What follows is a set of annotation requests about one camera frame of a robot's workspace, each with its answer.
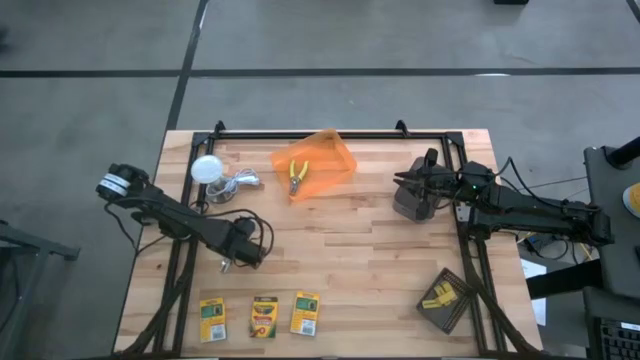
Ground grey metal cart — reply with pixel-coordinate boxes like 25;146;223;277
0;219;81;360

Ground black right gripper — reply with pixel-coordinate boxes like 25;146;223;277
393;148;471;206

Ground Crayola crayon box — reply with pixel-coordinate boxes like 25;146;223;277
249;295;279;340

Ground white paper sheet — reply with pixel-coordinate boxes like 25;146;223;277
519;257;549;327

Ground black aluminium table frame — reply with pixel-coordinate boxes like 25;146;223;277
112;119;549;359

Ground orange translucent plastic bin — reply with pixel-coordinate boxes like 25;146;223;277
270;128;359;204

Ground yellow green crayon box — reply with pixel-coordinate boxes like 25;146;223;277
289;290;321;338
199;297;228;344

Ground black mesh basket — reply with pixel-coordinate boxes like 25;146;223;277
415;267;476;335

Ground yellow roll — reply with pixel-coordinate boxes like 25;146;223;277
622;182;640;219

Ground white mushroom table lamp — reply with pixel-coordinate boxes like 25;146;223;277
190;154;236;205

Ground white lamp power cable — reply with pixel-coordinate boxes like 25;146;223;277
218;167;262;199

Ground yellow handled pliers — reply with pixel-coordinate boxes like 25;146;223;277
288;159;310;196

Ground black upright post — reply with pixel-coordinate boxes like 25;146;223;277
604;135;640;169

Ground dark keyboard desk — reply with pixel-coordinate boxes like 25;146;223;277
582;285;640;360

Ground black keyboard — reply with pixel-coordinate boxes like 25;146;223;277
594;318;640;360

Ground black slanted beam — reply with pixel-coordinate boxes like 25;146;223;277
524;258;605;301

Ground grey top side table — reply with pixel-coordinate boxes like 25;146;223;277
583;144;640;301

